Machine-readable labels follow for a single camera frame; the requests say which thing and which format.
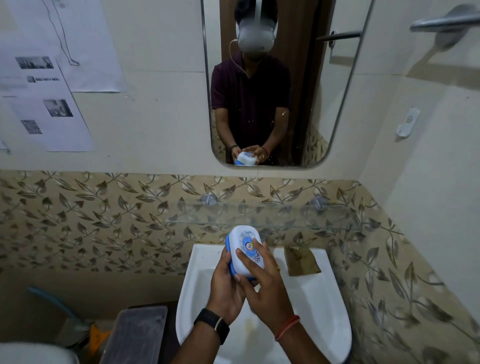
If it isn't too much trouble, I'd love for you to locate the black wrist watch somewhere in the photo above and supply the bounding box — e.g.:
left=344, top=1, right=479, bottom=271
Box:
left=193, top=308, right=230, bottom=345

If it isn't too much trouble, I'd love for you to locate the person's right forearm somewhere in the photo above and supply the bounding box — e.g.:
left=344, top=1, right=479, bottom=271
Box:
left=277, top=318, right=331, bottom=364

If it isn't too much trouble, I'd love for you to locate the white toilet lid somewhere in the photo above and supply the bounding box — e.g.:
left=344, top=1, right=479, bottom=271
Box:
left=0, top=341, right=70, bottom=364

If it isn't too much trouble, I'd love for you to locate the paper sheet with photos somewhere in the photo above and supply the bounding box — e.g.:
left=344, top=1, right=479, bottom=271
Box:
left=0, top=39, right=95, bottom=153

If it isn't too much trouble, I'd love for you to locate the white ceramic wash basin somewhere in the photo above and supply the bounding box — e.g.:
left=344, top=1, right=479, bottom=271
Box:
left=175, top=243, right=353, bottom=364

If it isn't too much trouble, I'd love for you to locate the chrome towel bar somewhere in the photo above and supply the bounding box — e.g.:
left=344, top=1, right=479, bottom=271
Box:
left=409, top=4, right=480, bottom=50

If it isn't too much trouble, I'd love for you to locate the wall mirror with metal frame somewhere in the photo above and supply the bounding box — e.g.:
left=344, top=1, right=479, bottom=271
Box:
left=200, top=0, right=376, bottom=170

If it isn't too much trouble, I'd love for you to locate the orange thread bracelet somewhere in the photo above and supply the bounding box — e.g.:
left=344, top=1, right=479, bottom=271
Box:
left=274, top=315, right=301, bottom=342

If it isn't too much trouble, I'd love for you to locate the person's right hand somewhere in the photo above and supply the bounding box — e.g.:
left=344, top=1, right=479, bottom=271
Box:
left=235, top=241, right=298, bottom=331

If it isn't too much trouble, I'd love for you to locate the orange plastic item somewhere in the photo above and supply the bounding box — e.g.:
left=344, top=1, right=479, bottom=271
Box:
left=88, top=324, right=112, bottom=357

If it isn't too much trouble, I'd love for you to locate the clear glass wall shelf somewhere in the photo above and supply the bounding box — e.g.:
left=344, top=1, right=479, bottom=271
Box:
left=165, top=199, right=363, bottom=232

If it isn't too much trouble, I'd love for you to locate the blue pipe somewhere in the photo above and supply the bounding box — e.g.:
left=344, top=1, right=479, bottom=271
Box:
left=28, top=286, right=85, bottom=325

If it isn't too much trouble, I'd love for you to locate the person's left forearm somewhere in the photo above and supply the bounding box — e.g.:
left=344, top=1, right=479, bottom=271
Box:
left=170, top=318, right=226, bottom=364

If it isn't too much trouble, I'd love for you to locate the white plastic wall hook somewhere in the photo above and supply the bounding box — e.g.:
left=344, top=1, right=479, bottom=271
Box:
left=395, top=107, right=421, bottom=139

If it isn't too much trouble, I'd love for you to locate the white and blue soap case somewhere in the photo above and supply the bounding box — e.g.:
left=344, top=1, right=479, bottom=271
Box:
left=225, top=225, right=265, bottom=281

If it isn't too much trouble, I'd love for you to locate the clear plastic lidded container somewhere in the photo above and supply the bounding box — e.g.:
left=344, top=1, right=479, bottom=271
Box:
left=99, top=305, right=169, bottom=364

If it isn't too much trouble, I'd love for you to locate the paper sheet with line drawing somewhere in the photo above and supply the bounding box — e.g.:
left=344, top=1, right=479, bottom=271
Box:
left=4, top=0, right=127, bottom=94

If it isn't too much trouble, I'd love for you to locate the person's left hand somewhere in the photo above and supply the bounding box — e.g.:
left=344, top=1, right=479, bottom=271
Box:
left=205, top=247, right=247, bottom=322

